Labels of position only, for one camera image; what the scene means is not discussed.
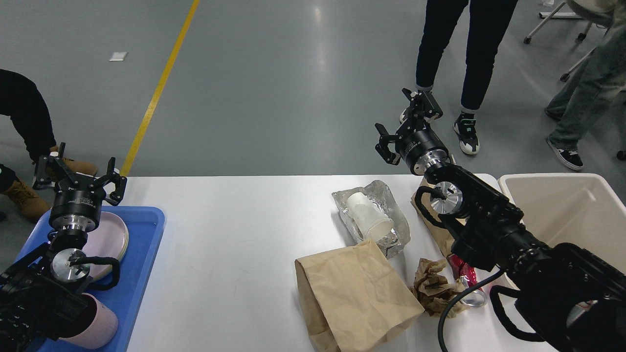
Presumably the crumpled brown paper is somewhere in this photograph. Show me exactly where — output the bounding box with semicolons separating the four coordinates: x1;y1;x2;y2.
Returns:
408;258;466;318

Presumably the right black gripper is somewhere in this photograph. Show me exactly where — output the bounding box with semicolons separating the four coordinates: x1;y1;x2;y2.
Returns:
374;88;449;176

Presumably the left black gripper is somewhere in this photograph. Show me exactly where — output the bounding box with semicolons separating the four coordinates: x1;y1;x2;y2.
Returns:
33;142;128;233

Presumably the rolling chair base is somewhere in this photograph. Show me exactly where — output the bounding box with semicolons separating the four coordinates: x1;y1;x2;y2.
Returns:
521;0;607;83

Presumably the person in dark trousers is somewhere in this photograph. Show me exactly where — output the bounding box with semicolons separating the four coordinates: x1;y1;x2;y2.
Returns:
399;0;519;156

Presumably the white paper cup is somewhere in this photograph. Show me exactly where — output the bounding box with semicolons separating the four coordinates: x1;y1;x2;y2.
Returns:
346;192;394;241

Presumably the person with tan boots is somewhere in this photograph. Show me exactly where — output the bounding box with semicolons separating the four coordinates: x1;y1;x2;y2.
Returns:
0;68;98;223

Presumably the pink cup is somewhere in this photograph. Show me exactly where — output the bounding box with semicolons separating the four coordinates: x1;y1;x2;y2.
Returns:
59;293;118;350

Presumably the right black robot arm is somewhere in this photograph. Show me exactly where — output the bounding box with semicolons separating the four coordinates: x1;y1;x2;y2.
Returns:
375;88;626;352

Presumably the clear plastic wrapper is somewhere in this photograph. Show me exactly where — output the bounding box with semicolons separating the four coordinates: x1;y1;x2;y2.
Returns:
332;180;411;259

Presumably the person in grey trousers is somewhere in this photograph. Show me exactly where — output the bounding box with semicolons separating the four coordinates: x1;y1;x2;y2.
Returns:
545;0;626;171

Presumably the crushed red soda can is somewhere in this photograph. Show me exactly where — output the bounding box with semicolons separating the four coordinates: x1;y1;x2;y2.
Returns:
447;254;487;308

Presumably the beige plastic bin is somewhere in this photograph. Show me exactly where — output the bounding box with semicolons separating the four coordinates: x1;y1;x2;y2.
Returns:
498;173;626;272

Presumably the large brown paper bag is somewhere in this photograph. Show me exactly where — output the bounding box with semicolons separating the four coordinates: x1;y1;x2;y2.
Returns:
294;240;425;352

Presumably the pink plate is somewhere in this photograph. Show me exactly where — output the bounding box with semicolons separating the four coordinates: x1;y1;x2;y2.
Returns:
82;212;129;262

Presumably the blue plastic tray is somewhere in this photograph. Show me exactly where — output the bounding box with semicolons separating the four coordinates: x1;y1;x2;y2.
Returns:
16;206;165;352

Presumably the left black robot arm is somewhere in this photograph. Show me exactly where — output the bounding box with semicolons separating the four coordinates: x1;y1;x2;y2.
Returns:
1;143;127;352

